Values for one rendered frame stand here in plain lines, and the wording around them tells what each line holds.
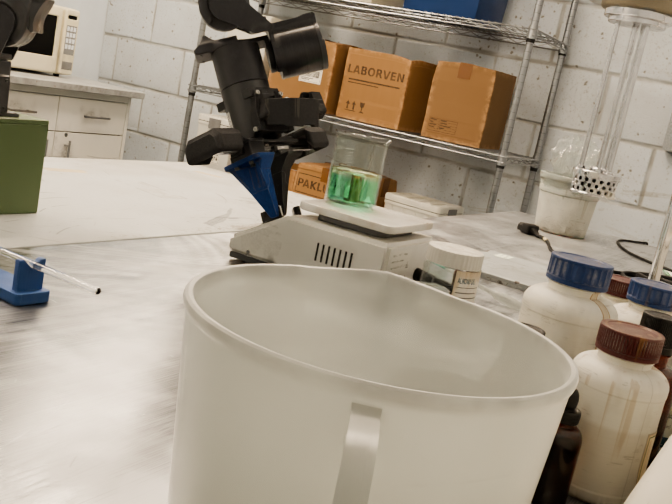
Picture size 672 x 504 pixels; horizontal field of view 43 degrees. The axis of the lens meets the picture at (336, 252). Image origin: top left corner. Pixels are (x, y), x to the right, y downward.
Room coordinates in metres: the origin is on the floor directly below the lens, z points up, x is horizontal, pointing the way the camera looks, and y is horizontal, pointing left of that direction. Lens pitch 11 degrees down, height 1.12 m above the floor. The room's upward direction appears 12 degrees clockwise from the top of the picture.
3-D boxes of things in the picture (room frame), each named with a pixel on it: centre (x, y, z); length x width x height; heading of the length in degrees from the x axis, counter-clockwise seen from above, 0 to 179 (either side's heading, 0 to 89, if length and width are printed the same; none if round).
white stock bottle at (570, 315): (0.64, -0.18, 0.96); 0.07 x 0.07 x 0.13
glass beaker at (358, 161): (0.97, -0.01, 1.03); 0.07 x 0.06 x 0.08; 127
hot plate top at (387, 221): (0.95, -0.03, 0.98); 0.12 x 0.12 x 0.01; 63
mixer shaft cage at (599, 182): (1.20, -0.33, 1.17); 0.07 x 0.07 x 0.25
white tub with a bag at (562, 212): (1.86, -0.47, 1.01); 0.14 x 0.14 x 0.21
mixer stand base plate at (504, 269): (1.20, -0.33, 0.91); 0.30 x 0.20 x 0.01; 61
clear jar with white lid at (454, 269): (0.87, -0.12, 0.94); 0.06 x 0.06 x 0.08
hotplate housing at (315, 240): (0.97, 0.00, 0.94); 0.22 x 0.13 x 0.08; 63
